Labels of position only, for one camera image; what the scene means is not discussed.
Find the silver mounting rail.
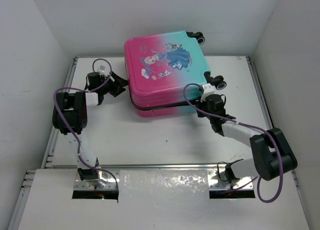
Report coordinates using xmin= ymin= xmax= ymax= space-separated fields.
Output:
xmin=40 ymin=163 xmax=254 ymax=198

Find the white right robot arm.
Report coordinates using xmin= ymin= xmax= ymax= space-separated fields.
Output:
xmin=195 ymin=94 xmax=298 ymax=181

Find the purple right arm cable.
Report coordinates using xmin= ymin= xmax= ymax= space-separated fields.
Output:
xmin=183 ymin=83 xmax=285 ymax=203

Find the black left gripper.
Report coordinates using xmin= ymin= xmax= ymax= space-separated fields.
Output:
xmin=99 ymin=72 xmax=131 ymax=97

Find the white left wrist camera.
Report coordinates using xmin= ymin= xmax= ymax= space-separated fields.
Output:
xmin=98 ymin=65 xmax=106 ymax=75

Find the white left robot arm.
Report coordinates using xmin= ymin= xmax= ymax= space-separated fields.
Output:
xmin=52 ymin=71 xmax=128 ymax=184

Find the teal suitcase with grey lining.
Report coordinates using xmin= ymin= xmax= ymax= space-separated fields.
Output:
xmin=124 ymin=30 xmax=227 ymax=118

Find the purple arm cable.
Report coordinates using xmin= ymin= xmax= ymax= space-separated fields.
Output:
xmin=183 ymin=83 xmax=285 ymax=203
xmin=53 ymin=58 xmax=120 ymax=192

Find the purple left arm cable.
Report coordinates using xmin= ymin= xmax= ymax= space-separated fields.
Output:
xmin=53 ymin=58 xmax=120 ymax=192

